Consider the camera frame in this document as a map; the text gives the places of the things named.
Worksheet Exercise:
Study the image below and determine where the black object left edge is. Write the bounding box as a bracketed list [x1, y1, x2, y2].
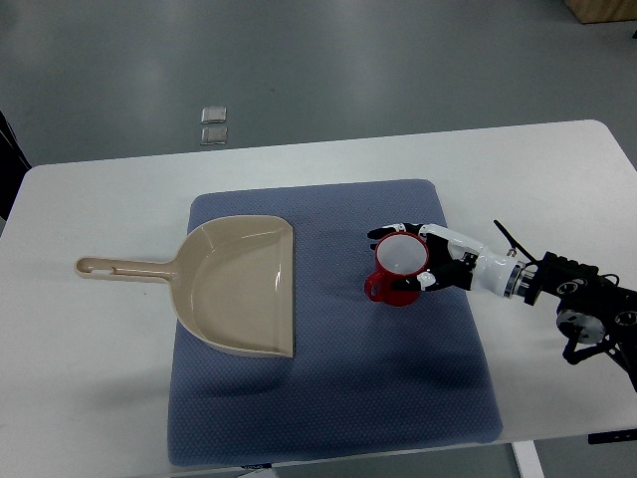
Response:
[0, 114, 32, 220]

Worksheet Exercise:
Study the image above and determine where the upper silver floor plate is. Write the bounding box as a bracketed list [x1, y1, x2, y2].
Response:
[201, 107, 227, 124]

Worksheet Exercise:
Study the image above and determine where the silver floor plate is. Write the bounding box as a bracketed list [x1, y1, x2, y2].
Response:
[201, 107, 227, 124]
[200, 125, 228, 145]

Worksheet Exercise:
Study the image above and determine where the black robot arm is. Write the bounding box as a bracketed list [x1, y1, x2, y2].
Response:
[494, 220, 636, 384]

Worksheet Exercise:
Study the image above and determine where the wooden box corner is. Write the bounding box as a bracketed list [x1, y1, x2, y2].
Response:
[564, 0, 636, 24]

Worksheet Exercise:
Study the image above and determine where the lower silver floor plate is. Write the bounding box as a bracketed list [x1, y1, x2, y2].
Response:
[200, 125, 228, 145]

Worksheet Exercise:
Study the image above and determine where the beige plastic dustpan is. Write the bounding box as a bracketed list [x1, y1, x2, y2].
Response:
[75, 215, 295, 359]

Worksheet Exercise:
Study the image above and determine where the white table leg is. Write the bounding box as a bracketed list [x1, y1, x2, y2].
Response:
[512, 440, 544, 478]

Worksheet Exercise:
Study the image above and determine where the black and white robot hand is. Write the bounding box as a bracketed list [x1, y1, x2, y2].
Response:
[367, 223, 530, 298]

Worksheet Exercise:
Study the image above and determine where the red mug white inside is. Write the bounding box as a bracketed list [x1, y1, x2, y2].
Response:
[364, 232, 429, 307]

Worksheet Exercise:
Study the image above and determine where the blue textured mat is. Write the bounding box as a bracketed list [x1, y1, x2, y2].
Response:
[167, 179, 503, 466]

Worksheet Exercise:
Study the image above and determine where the black table control panel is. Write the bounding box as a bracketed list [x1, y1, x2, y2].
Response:
[587, 428, 637, 445]

